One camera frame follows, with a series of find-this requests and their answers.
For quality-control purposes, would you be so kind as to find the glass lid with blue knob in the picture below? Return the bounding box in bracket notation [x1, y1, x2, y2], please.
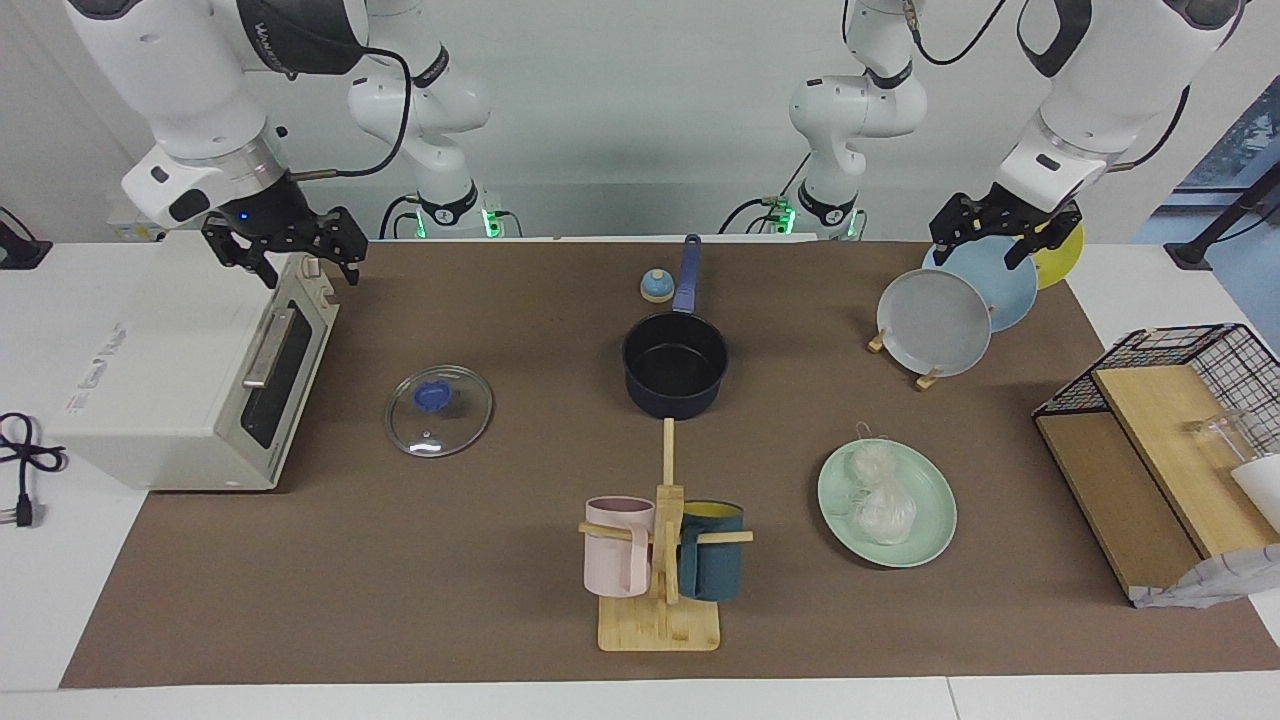
[385, 365, 495, 460]

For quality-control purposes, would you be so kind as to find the clear plastic bag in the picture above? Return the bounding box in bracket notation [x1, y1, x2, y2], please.
[847, 421, 919, 547]

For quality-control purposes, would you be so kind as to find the yellow plate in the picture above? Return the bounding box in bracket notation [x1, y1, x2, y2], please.
[1030, 220, 1086, 291]

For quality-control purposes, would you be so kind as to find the light blue plate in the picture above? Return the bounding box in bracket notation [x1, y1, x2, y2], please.
[922, 235, 1039, 333]

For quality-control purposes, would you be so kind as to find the grey plate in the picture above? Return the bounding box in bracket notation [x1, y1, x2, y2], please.
[877, 268, 993, 378]

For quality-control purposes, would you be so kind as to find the wooden plate rack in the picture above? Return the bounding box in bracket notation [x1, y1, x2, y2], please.
[867, 320, 946, 391]

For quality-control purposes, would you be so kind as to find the light green plate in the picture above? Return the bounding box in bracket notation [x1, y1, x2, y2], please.
[817, 439, 958, 569]

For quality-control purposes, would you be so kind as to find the beige toaster oven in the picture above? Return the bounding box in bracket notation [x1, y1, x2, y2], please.
[48, 230, 339, 492]

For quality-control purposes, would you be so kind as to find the white power strip box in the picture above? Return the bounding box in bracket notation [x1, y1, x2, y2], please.
[108, 195, 166, 241]

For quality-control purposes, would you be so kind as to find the black angled stand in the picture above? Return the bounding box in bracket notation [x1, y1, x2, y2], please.
[1165, 160, 1280, 269]

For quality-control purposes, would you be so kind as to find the wooden shelf box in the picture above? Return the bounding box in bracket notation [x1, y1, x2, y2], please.
[1035, 365, 1280, 601]

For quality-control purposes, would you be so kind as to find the clear glass cup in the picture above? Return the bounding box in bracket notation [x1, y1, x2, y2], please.
[1185, 410, 1273, 473]

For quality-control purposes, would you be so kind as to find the dark blue saucepan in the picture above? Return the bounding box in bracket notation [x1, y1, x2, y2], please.
[622, 234, 729, 421]

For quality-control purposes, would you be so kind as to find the brown table mat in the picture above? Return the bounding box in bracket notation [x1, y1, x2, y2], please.
[60, 240, 1280, 689]

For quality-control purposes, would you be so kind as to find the white cup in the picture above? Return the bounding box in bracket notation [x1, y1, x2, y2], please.
[1230, 455, 1280, 533]

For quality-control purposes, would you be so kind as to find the white patterned paper liner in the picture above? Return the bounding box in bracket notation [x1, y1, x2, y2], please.
[1130, 545, 1280, 609]

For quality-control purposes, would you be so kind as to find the pink mug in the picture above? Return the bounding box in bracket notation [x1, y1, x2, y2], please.
[584, 496, 657, 599]

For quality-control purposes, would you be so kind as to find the dark teal mug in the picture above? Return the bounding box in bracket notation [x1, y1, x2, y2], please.
[678, 500, 745, 602]

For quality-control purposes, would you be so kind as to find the wooden mug tree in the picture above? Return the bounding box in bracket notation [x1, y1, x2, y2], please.
[578, 418, 754, 653]

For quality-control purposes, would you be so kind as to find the black right base cable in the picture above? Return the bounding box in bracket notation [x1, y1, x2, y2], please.
[380, 193, 423, 241]

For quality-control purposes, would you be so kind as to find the black base cable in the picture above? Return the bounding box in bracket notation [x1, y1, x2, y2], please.
[380, 193, 423, 241]
[720, 150, 813, 236]

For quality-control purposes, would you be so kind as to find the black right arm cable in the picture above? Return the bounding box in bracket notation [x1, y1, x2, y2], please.
[290, 45, 416, 183]

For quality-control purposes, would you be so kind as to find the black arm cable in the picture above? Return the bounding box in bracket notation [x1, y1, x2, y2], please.
[290, 45, 416, 183]
[840, 0, 1196, 173]

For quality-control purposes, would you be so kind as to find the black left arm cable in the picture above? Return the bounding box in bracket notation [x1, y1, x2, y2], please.
[840, 0, 1196, 173]

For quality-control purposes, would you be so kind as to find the black left base cable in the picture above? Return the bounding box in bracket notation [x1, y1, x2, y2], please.
[720, 150, 813, 236]

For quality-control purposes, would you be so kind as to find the black clamp mount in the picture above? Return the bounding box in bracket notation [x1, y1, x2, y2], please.
[0, 207, 53, 270]

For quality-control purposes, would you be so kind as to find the black power cord with plug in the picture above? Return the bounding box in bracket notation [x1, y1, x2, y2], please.
[0, 412, 69, 529]

